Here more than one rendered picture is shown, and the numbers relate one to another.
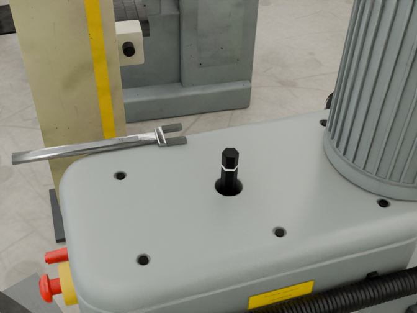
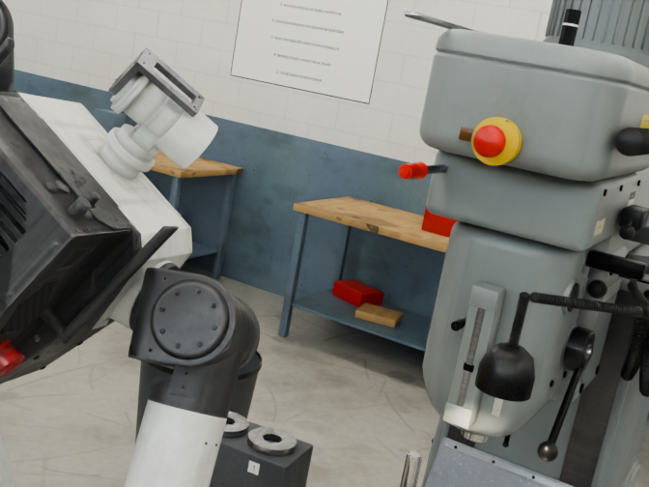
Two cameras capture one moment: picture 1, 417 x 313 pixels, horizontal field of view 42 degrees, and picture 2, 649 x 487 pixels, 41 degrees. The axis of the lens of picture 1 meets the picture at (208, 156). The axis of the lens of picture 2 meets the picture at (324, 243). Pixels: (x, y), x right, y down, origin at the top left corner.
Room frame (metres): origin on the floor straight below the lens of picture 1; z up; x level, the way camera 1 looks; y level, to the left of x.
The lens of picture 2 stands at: (-0.21, 1.09, 1.83)
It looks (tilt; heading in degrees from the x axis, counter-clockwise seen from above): 12 degrees down; 315
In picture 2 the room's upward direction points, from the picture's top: 10 degrees clockwise
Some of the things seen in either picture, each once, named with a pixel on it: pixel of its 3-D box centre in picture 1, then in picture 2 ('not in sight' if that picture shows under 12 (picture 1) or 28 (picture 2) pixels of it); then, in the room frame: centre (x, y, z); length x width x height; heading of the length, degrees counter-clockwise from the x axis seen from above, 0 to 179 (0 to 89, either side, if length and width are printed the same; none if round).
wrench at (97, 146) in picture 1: (100, 145); (449, 25); (0.58, 0.15, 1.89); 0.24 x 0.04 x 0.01; 106
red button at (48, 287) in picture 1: (52, 287); (491, 141); (0.43, 0.21, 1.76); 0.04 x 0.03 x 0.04; 18
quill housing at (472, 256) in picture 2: not in sight; (502, 324); (0.51, -0.03, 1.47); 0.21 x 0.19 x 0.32; 18
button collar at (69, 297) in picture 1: (69, 283); (496, 141); (0.44, 0.19, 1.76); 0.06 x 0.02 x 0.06; 18
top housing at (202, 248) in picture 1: (236, 222); (553, 107); (0.51, -0.04, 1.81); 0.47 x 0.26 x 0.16; 108
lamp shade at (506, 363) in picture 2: not in sight; (507, 367); (0.36, 0.17, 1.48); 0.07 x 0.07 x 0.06
